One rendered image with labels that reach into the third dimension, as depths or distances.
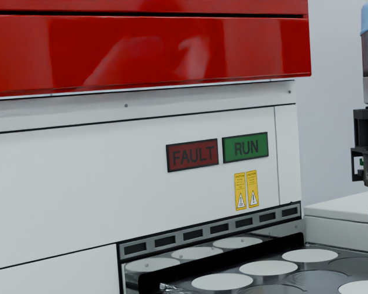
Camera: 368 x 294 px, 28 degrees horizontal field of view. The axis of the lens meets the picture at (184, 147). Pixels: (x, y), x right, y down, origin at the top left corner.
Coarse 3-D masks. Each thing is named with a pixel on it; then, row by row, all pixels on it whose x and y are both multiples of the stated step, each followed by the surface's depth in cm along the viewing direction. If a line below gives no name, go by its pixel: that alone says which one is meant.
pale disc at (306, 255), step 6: (288, 252) 137; (294, 252) 136; (300, 252) 136; (306, 252) 136; (312, 252) 136; (318, 252) 135; (324, 252) 135; (330, 252) 135; (288, 258) 132; (294, 258) 132; (300, 258) 131; (306, 258) 131; (312, 258) 131; (318, 258) 130; (324, 258) 130; (330, 258) 130
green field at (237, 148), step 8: (248, 136) 137; (256, 136) 139; (264, 136) 140; (232, 144) 135; (240, 144) 136; (248, 144) 137; (256, 144) 139; (264, 144) 140; (232, 152) 135; (240, 152) 136; (248, 152) 137; (256, 152) 139; (264, 152) 140
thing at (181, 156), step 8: (192, 144) 129; (200, 144) 130; (208, 144) 131; (216, 144) 132; (176, 152) 126; (184, 152) 127; (192, 152) 129; (200, 152) 130; (208, 152) 131; (216, 152) 132; (176, 160) 126; (184, 160) 127; (192, 160) 129; (200, 160) 130; (208, 160) 131; (216, 160) 132; (176, 168) 126
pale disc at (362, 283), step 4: (348, 284) 113; (352, 284) 113; (356, 284) 113; (360, 284) 113; (364, 284) 113; (340, 288) 112; (344, 288) 111; (348, 288) 111; (352, 288) 111; (356, 288) 111; (360, 288) 111; (364, 288) 111; (340, 292) 109; (344, 292) 109; (348, 292) 109; (352, 292) 109; (356, 292) 109; (360, 292) 109; (364, 292) 109
